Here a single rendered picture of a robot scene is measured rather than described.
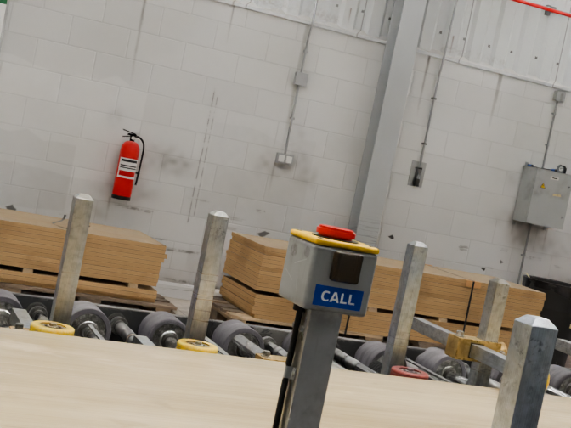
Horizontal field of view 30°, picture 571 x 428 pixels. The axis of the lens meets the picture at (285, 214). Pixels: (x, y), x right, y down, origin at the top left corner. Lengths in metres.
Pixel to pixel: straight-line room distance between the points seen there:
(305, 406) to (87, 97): 7.28
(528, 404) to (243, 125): 7.48
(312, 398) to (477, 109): 8.48
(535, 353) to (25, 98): 7.20
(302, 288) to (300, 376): 0.09
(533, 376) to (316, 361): 0.26
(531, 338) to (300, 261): 0.28
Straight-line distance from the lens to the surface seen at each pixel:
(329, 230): 1.03
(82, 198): 2.07
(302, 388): 1.05
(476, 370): 2.48
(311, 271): 1.01
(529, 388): 1.18
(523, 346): 1.18
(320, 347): 1.05
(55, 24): 8.23
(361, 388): 1.97
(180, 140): 8.43
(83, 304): 2.54
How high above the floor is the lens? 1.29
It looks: 3 degrees down
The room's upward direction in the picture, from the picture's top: 12 degrees clockwise
